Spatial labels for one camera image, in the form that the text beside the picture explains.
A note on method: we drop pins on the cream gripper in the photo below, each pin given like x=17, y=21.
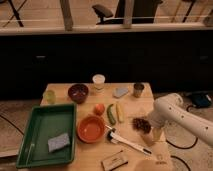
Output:
x=152, y=137

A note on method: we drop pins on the dark red grape bunch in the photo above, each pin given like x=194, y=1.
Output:
x=140, y=124

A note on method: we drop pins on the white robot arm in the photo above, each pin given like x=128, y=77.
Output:
x=169, y=107

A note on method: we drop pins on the orange red bowl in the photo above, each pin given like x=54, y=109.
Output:
x=91, y=129

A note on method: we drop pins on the dark maroon bowl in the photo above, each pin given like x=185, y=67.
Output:
x=78, y=93

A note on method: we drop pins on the small wooden block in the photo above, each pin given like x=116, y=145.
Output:
x=114, y=161

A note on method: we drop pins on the yellow corn cob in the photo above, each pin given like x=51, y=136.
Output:
x=119, y=112

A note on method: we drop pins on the green cucumber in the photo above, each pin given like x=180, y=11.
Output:
x=110, y=115

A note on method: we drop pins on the metal cup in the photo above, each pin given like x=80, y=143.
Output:
x=138, y=89

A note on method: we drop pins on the grey blue sponge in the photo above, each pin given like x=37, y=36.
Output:
x=120, y=91

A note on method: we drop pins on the orange tomato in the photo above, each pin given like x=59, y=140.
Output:
x=99, y=109

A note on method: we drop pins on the dark blue floor object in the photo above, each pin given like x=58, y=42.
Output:
x=201, y=100

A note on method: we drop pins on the white plastic cup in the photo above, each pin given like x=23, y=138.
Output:
x=98, y=81

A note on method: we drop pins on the grey sponge in tray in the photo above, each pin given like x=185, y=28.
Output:
x=58, y=142

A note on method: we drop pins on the green plastic tray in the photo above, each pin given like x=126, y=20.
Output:
x=44, y=123

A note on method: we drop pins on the green translucent cup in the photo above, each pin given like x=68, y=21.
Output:
x=49, y=96

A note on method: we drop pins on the black office chair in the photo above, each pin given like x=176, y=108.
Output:
x=139, y=11

